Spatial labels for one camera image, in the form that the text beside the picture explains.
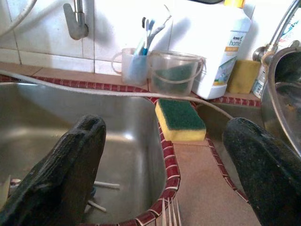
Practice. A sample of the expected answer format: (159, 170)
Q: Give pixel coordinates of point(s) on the chrome kitchen faucet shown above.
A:
(261, 54)

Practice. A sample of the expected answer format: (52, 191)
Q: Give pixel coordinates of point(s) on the plain yellow sponge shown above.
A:
(243, 76)

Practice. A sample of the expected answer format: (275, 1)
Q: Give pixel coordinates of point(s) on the clear plastic bucket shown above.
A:
(164, 58)

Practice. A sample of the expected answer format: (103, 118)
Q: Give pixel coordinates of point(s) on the white stick with green disc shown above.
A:
(107, 185)

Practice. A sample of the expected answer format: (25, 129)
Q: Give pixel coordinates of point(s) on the black bristle toothbrush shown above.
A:
(143, 21)

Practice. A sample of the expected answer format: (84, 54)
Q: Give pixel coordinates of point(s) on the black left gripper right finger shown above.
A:
(270, 179)

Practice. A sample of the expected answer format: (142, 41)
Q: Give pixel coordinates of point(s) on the green and yellow sponge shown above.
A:
(178, 115)

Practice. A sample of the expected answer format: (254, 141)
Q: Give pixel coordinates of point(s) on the white detergent bottle yellow cap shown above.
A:
(216, 58)

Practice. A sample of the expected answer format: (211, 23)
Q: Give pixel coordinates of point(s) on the dark blue hanging pan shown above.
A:
(207, 1)

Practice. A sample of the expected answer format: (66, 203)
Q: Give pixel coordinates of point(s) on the white plastic stick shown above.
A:
(96, 206)

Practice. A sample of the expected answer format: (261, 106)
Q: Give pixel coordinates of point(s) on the stainless steel bowl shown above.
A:
(282, 99)

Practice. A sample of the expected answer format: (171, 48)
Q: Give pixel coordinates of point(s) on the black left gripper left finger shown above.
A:
(58, 176)

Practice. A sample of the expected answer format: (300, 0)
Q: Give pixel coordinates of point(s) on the blue white toothbrush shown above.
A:
(145, 50)

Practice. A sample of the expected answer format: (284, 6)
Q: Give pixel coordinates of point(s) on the green scouring pad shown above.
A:
(176, 75)

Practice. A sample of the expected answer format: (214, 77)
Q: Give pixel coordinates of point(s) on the stainless steel sink basin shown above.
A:
(129, 122)
(247, 110)

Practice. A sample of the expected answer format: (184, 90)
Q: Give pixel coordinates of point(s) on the grey wall tap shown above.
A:
(75, 26)

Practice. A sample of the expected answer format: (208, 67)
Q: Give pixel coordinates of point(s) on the silver metal fork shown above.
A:
(169, 216)

